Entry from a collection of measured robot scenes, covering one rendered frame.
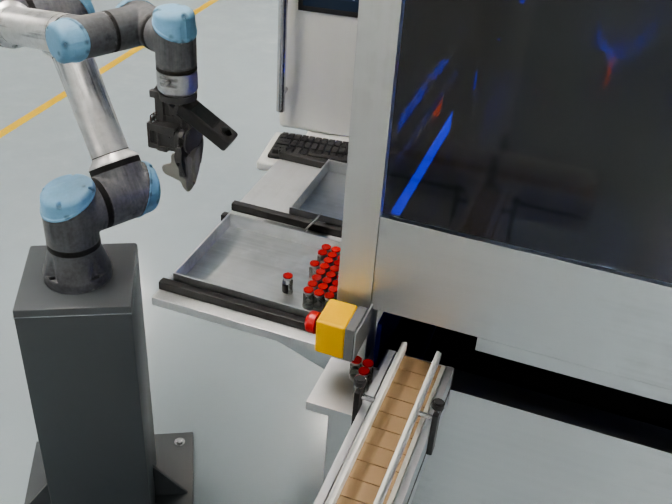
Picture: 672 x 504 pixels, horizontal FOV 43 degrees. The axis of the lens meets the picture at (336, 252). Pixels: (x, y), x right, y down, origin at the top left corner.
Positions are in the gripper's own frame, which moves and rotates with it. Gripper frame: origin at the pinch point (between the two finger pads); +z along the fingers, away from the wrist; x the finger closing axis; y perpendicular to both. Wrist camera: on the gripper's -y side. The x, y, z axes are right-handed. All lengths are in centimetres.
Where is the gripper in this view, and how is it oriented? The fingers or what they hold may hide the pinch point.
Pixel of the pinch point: (191, 185)
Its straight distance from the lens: 172.1
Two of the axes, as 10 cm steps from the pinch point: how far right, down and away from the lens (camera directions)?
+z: -0.6, 8.2, 5.7
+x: -3.4, 5.2, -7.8
